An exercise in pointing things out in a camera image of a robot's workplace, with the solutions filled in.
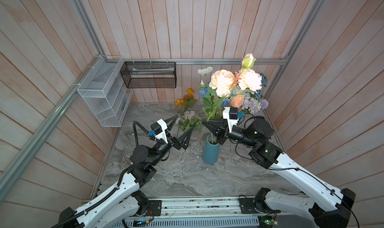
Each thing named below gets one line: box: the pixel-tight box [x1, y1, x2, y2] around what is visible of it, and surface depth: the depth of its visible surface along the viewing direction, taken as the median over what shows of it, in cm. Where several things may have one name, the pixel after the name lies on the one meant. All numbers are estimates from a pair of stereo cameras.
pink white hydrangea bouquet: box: [241, 97, 269, 115], surface depth 82 cm
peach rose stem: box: [230, 95, 245, 108], surface depth 71 cm
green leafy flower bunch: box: [175, 110, 202, 132], surface depth 105 cm
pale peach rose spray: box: [209, 53, 263, 108], surface depth 39 cm
